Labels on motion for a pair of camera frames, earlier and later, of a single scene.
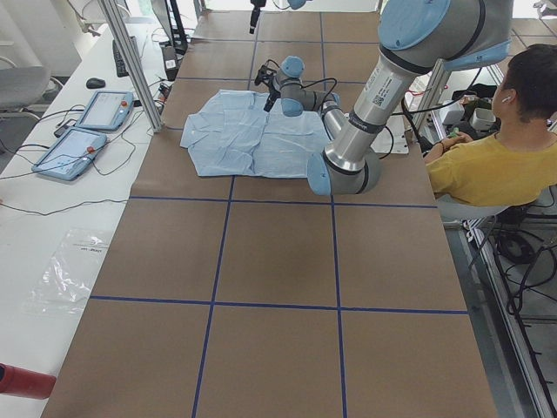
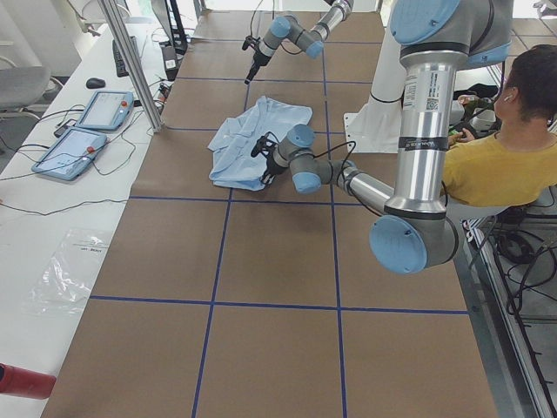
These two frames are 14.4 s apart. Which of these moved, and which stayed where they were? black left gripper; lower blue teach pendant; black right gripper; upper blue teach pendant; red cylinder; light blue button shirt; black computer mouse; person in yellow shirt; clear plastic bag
Moved: light blue button shirt; black left gripper; black right gripper
Stayed: lower blue teach pendant; person in yellow shirt; black computer mouse; red cylinder; clear plastic bag; upper blue teach pendant
